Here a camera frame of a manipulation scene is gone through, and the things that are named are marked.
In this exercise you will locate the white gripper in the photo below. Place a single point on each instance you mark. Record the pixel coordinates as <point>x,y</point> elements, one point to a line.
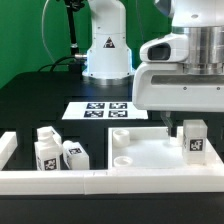
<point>164,87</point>

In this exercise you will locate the white sheet with tags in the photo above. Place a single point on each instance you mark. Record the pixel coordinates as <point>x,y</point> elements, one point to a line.
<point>103,110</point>

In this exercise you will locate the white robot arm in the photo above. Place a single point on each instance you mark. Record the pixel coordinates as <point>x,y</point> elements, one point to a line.
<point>202,21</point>

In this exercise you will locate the white U-shaped obstacle fence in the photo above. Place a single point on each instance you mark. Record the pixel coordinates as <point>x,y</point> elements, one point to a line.
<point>113,181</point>

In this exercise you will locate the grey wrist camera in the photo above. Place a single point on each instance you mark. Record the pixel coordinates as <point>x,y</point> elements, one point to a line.
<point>170,48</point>

